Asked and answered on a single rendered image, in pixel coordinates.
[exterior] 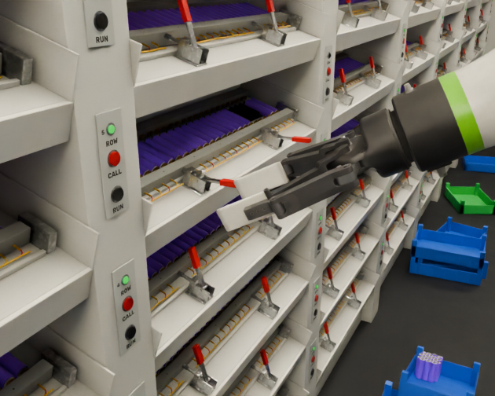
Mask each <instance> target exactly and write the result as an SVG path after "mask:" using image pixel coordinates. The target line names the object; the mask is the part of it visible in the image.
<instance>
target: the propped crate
mask: <svg viewBox="0 0 495 396"><path fill-rule="evenodd" d="M423 351H424V347H423V346H418V347H417V349H416V354H415V356H414V358H413V359H412V360H411V362H410V364H409V366H408V368H407V369H406V370H402V372H401V379H400V383H399V388H398V396H475V391H476V387H477V382H478V378H479V369H480V365H481V363H478V362H474V365H473V368H468V367H465V366H463V365H458V364H455V363H452V362H449V361H444V360H442V368H441V372H440V376H439V378H438V382H433V383H430V382H428V381H425V380H422V379H417V378H416V376H414V372H415V367H416V359H417V356H419V354H421V352H423Z"/></svg>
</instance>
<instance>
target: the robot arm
mask: <svg viewBox="0 0 495 396"><path fill-rule="evenodd" d="M404 88H405V90H404V93H400V94H399V95H396V96H394V97H392V100H391V102H392V105H393V108H394V111H392V112H391V111H390V109H386V108H384V109H382V110H380V111H378V112H375V113H372V114H371V115H367V116H366V117H363V118H362V119H361V120H360V123H359V127H360V131H361V135H360V136H356V134H355V133H354V130H348V131H347V132H346V133H344V134H340V135H339V136H337V137H333V138H331V139H328V140H326V141H322V142H319V143H317V144H314V145H311V146H308V147H305V148H301V149H299V150H296V151H294V152H290V153H288V154H287V155H286V156H287V158H285V159H282V160H281V161H280V162H277V163H274V164H272V165H269V166H268V167H264V168H262V169H260V170H257V171H255V172H252V173H250V174H247V175H245V176H243V177H241V178H238V179H236V180H234V182H233V183H234V185H235V186H236V188H237V190H238V192H239V194H240V196H241V198H242V200H239V201H237V202H235V203H231V204H229V205H227V206H224V207H221V208H219V209H218V210H217V211H216V213H217V215H218V216H219V218H220V220H221V222H222V224H223V225H224V227H225V229H226V231H228V232H229V231H231V230H234V229H237V228H240V227H241V226H245V225H247V224H250V223H252V222H256V221H258V220H260V219H263V218H266V217H269V216H270V215H276V216H277V218H278V219H283V218H286V217H288V216H289V215H293V214H294V213H296V212H298V211H301V210H303V209H305V208H307V207H309V206H311V205H314V204H316V203H318V202H320V201H322V200H325V199H327V198H329V197H330V196H334V195H335V194H337V193H341V192H343V191H346V190H348V189H352V188H356V187H357V186H359V185H360V182H359V181H358V176H359V175H361V174H362V173H363V172H365V171H367V170H368V169H369V168H372V167H373V168H375V169H376V170H377V173H378V174H379V175H380V176H381V177H382V178H387V177H390V176H392V175H394V174H398V173H400V172H402V171H406V170H408V169H409V168H410V167H411V166H412V164H411V163H412V162H415V164H416V166H417V168H418V170H419V171H422V172H424V171H427V172H432V171H434V170H436V171H437V172H438V176H439V177H440V178H444V177H445V176H446V175H447V172H446V168H445V166H448V165H450V164H451V163H452V161H454V160H458V159H459V158H462V157H465V156H468V155H471V154H473V153H475V152H479V151H481V150H483V149H487V148H490V147H493V146H495V49H493V50H491V51H490V52H488V53H487V54H485V55H484V56H482V57H480V58H479V59H477V60H475V61H473V62H471V63H470V64H467V65H465V66H463V67H462V68H459V69H457V70H456V71H452V72H450V73H448V74H446V75H443V76H441V77H438V78H436V79H433V80H431V81H430V82H426V83H424V84H422V85H420V86H417V87H415V88H413V87H411V86H410V85H409V83H406V84H405V85H404ZM297 176H299V177H297ZM288 181H290V182H288ZM286 183H287V184H286ZM284 184H285V185H284ZM280 185H282V186H281V187H280V188H278V189H276V190H274V191H272V192H270V190H271V189H274V188H276V187H278V186H280ZM281 202H282V203H283V204H282V203H281Z"/></svg>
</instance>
